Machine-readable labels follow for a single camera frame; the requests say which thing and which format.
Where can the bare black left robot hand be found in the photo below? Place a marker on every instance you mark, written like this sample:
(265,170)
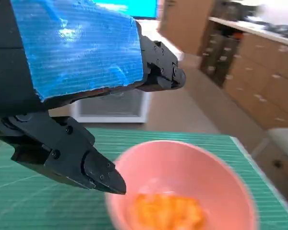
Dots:
(81,52)

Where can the pink bowl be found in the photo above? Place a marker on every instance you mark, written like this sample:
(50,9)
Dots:
(182,167)

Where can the ridged orange toy bread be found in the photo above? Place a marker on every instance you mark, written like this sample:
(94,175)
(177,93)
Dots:
(168,210)

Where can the narrow white mesh cabinet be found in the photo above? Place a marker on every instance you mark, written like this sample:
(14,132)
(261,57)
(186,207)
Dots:
(110,107)

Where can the blue screen monitor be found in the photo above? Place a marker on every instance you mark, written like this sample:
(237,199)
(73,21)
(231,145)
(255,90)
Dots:
(139,8)

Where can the brown wooden panel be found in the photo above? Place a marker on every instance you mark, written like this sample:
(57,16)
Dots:
(184,26)

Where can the dark parts shelf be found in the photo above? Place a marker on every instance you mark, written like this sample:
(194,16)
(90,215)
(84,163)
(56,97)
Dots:
(218,55)

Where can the green cutting mat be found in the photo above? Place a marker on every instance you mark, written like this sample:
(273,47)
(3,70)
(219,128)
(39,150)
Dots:
(26,203)

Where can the wooden drawer cabinet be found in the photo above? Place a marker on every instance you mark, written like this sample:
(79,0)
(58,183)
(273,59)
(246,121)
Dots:
(266,83)

